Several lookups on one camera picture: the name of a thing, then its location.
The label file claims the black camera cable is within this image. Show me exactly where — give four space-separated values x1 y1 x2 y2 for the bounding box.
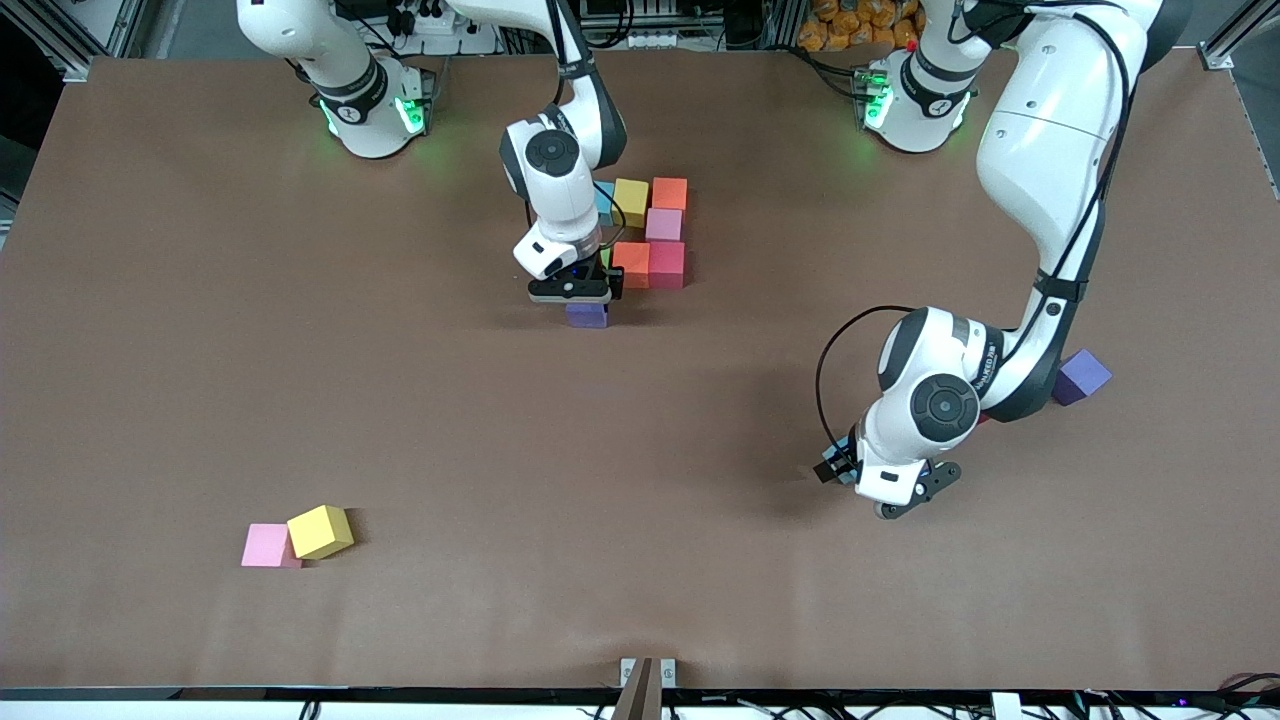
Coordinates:
595 185 629 246
814 304 919 456

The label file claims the yellow foam cube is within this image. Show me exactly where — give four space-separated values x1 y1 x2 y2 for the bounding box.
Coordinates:
286 504 356 562
611 178 651 229

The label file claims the orange fruit bag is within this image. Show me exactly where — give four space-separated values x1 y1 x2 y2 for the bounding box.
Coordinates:
797 0 926 53

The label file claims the black cable bundle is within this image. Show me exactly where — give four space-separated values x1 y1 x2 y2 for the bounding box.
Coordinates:
1075 672 1280 720

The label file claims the grey camera pole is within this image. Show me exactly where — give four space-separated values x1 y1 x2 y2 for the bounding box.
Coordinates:
610 656 663 720

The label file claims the grey electronics box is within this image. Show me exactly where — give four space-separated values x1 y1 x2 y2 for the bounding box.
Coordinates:
578 0 683 51

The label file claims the metal mounting bracket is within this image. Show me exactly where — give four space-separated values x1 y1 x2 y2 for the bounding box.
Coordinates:
619 656 678 691

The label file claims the black right camera cable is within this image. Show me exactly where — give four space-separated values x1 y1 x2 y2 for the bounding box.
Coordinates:
595 185 629 246

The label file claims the black left camera cable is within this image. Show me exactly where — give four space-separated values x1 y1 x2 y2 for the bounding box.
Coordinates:
814 304 919 456

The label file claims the paper table cover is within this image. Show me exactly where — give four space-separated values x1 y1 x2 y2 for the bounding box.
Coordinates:
0 48 1280 693

